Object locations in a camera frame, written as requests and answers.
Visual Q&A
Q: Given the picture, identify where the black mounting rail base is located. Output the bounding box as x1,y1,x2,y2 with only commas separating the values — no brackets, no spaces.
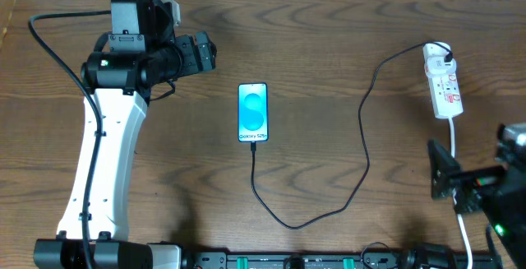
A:
180,251,505,269

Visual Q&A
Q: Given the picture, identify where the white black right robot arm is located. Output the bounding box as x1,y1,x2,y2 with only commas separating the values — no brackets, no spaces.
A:
428,137,525,268

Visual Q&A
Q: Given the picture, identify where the white power strip cord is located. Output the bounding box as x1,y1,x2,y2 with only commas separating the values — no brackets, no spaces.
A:
447,116,475,269

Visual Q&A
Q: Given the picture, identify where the blue Galaxy smartphone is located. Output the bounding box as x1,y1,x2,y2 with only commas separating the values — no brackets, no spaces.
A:
238,82,269,142

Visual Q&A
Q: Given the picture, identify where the black charger plug adapter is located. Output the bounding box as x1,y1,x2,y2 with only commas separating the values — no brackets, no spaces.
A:
444,52,453,63

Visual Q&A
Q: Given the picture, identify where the white power strip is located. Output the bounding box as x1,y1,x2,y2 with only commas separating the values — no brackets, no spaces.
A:
422,42,464,119

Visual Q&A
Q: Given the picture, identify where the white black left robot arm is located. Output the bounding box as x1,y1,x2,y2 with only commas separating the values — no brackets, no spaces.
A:
33,0,217,268

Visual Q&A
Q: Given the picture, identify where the black USB charging cable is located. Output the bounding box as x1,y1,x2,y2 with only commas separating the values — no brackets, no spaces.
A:
249,40,454,230

